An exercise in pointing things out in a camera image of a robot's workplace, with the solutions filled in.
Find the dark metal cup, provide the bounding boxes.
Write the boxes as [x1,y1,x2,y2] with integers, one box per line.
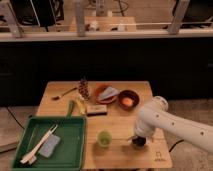
[132,136,146,148]

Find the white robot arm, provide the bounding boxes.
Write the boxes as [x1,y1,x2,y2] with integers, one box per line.
[134,96,213,154]

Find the green plastic tray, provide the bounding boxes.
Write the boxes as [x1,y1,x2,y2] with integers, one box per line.
[10,115,88,171]

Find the grey folded cloth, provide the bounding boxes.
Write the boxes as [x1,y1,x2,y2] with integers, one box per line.
[98,86,119,100]

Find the orange red plate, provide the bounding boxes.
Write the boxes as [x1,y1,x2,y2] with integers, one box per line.
[93,84,119,104]

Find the wooden folding table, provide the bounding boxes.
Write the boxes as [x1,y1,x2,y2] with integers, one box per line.
[36,81,172,169]

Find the brown pine cone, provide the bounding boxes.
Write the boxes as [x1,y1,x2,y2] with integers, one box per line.
[78,79,90,100]

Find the dark brown bowl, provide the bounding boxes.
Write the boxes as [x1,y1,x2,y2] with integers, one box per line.
[118,90,140,111]

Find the orange round fruit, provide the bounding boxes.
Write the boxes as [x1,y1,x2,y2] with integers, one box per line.
[122,97,133,107]

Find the wooden block brush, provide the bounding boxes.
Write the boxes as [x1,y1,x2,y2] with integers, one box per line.
[87,105,107,116]

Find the yellow banana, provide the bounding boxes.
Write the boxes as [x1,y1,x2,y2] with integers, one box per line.
[76,98,86,115]

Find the metal spoon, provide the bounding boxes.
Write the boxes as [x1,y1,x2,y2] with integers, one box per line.
[51,87,77,101]

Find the green plastic cup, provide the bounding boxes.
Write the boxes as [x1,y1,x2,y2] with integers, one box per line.
[97,131,112,148]

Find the wooden background table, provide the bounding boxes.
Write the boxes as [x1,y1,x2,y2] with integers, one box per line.
[85,16,137,32]

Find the grey blue sponge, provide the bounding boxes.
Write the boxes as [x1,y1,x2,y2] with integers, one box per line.
[38,134,60,158]

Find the white tongs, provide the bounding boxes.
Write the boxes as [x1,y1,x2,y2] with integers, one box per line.
[20,124,58,164]

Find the metal frame railing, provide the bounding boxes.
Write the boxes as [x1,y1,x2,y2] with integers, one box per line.
[0,0,213,42]

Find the black cable right floor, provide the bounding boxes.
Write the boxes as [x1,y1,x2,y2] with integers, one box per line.
[168,139,185,153]

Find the black cable floor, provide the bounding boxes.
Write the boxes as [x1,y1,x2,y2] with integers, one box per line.
[168,139,185,153]
[5,106,26,130]

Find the black cable left floor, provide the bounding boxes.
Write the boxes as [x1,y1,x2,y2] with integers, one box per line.
[5,106,26,130]

